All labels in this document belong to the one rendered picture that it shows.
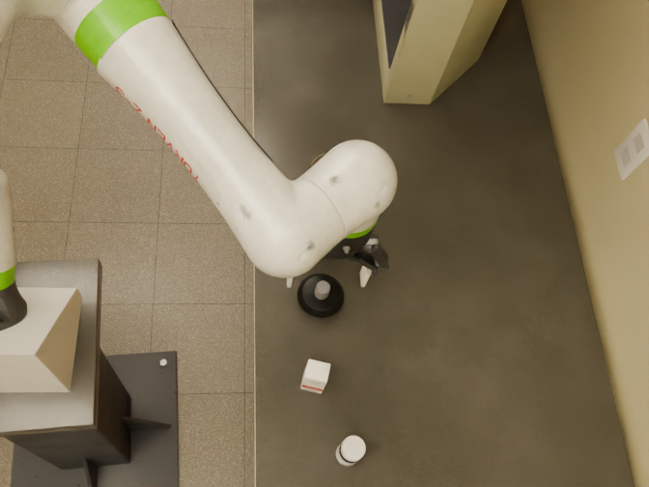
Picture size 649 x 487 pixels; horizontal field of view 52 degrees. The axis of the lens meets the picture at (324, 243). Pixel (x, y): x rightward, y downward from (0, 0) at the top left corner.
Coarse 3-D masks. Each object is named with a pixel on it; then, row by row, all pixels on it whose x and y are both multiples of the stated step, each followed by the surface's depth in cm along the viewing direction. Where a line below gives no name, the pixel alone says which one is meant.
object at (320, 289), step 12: (312, 276) 131; (324, 276) 131; (300, 288) 130; (312, 288) 129; (324, 288) 126; (336, 288) 130; (300, 300) 129; (312, 300) 128; (324, 300) 129; (336, 300) 129; (312, 312) 128; (324, 312) 128
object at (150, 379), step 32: (160, 352) 217; (128, 384) 212; (160, 384) 213; (128, 416) 202; (160, 416) 208; (32, 448) 163; (64, 448) 168; (96, 448) 173; (128, 448) 199; (160, 448) 204; (32, 480) 196; (64, 480) 197; (96, 480) 196; (128, 480) 200; (160, 480) 201
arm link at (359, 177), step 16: (352, 144) 88; (368, 144) 88; (320, 160) 88; (336, 160) 86; (352, 160) 86; (368, 160) 86; (384, 160) 87; (304, 176) 87; (320, 176) 85; (336, 176) 85; (352, 176) 85; (368, 176) 86; (384, 176) 87; (336, 192) 84; (352, 192) 85; (368, 192) 86; (384, 192) 87; (336, 208) 84; (352, 208) 85; (368, 208) 87; (384, 208) 90; (352, 224) 86; (368, 224) 94
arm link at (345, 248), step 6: (366, 234) 98; (342, 240) 97; (348, 240) 97; (354, 240) 98; (360, 240) 98; (366, 240) 100; (336, 246) 100; (342, 246) 99; (348, 246) 99; (354, 246) 100; (360, 246) 101; (342, 252) 101; (348, 252) 99
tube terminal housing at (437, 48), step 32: (416, 0) 127; (448, 0) 127; (480, 0) 131; (416, 32) 135; (448, 32) 135; (480, 32) 148; (384, 64) 154; (416, 64) 144; (448, 64) 145; (384, 96) 154; (416, 96) 154
